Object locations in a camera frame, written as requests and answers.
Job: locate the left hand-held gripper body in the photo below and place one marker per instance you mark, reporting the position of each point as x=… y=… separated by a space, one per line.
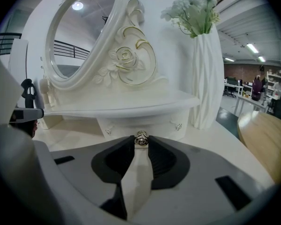
x=25 y=115

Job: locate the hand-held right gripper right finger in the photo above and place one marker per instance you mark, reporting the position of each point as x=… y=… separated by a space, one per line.
x=168 y=167

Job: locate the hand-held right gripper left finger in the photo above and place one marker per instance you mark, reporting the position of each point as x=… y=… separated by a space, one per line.
x=107 y=165

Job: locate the white dressing table drawer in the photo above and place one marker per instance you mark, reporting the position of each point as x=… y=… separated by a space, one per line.
x=159 y=129

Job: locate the white ornate dressing table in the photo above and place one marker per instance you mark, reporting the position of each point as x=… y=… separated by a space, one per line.
x=140 y=83

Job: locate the black figurine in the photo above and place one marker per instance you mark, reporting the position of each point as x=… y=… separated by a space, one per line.
x=28 y=92

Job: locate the black metal railing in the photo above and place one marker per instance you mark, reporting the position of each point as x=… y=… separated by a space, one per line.
x=7 y=43

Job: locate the white twisted vase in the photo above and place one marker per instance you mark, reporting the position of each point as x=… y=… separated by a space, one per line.
x=206 y=83

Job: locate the oval mirror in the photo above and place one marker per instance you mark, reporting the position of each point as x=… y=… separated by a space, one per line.
x=77 y=34

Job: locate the round wooden table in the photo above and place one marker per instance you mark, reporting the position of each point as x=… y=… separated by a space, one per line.
x=264 y=142

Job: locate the white office desk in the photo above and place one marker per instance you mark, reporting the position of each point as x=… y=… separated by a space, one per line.
x=247 y=102

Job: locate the black office chair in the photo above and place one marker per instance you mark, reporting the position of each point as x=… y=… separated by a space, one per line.
x=230 y=85

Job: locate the white artificial flower bouquet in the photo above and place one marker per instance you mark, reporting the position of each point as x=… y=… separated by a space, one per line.
x=192 y=10

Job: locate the white wall shelf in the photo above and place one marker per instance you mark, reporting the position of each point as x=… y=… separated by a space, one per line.
x=279 y=78

